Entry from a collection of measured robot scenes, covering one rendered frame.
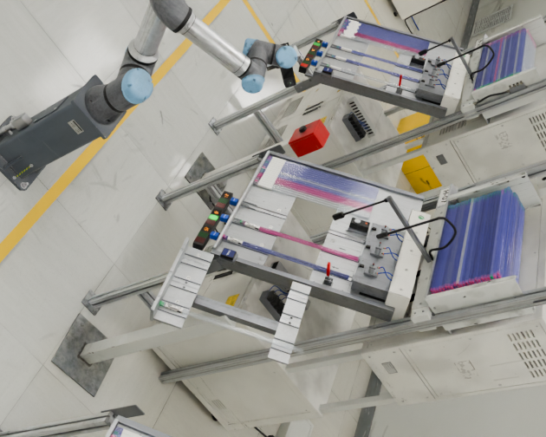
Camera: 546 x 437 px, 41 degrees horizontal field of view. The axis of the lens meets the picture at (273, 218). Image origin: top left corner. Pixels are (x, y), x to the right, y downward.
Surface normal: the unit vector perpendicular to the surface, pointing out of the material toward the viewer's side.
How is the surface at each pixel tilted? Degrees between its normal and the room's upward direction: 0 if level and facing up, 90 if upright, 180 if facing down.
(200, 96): 0
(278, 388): 90
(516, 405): 90
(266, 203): 48
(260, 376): 90
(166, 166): 0
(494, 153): 90
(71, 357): 0
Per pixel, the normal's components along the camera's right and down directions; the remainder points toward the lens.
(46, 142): -0.28, 0.66
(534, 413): -0.55, -0.74
